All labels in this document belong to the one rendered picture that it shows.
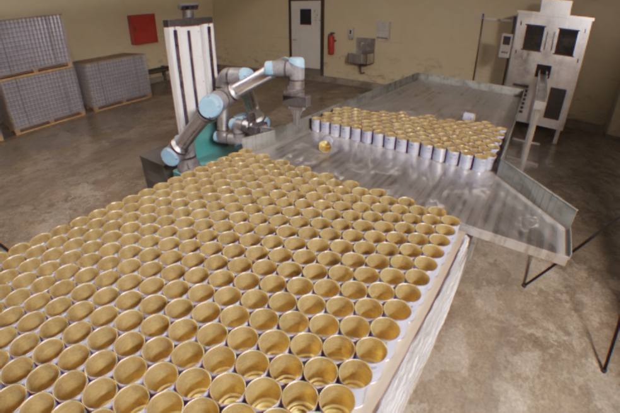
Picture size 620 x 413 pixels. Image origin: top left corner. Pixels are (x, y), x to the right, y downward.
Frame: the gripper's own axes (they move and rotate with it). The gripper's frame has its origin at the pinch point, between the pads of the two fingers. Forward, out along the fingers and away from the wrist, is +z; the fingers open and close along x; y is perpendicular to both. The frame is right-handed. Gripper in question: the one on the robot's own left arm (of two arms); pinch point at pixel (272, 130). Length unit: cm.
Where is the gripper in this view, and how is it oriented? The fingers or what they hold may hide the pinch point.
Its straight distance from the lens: 202.4
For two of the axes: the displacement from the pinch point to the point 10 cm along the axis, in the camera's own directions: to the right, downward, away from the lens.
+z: 8.9, 2.1, -4.0
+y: -0.1, 9.0, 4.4
